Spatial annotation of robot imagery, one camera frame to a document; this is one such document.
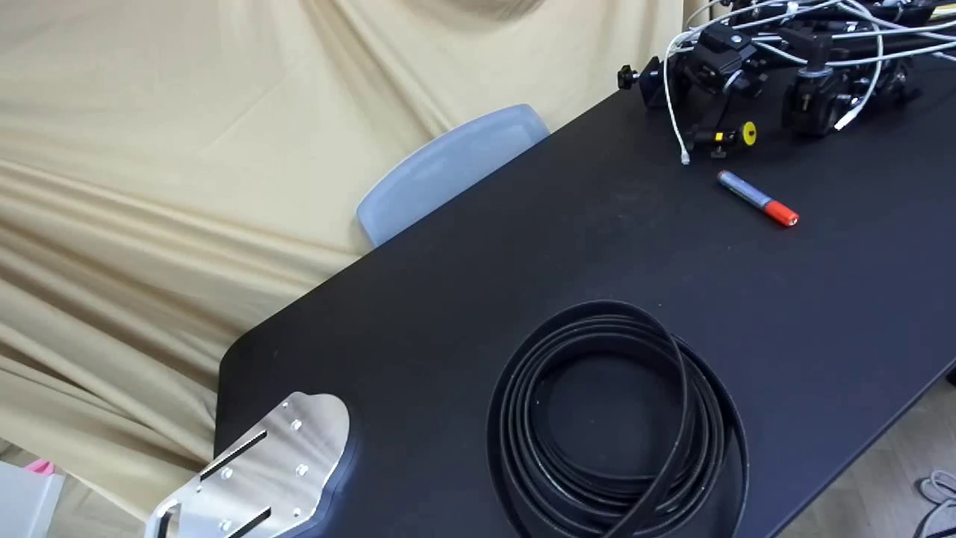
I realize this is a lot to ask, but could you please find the black camera equipment pile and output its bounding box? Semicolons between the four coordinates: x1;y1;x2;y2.
618;0;956;166

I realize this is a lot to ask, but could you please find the white cable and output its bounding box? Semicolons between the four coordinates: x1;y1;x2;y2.
662;0;956;167

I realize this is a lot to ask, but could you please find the grey marker pen orange cap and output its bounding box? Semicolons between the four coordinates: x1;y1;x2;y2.
718;172;802;227

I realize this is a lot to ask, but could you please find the beige draped backdrop cloth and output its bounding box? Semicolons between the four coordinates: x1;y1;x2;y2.
0;0;703;518

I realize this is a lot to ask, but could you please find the silver metal mounting plate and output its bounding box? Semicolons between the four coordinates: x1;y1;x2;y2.
143;391;352;538

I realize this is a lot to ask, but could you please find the coiled black belt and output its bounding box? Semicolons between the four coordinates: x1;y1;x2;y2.
488;303;750;538

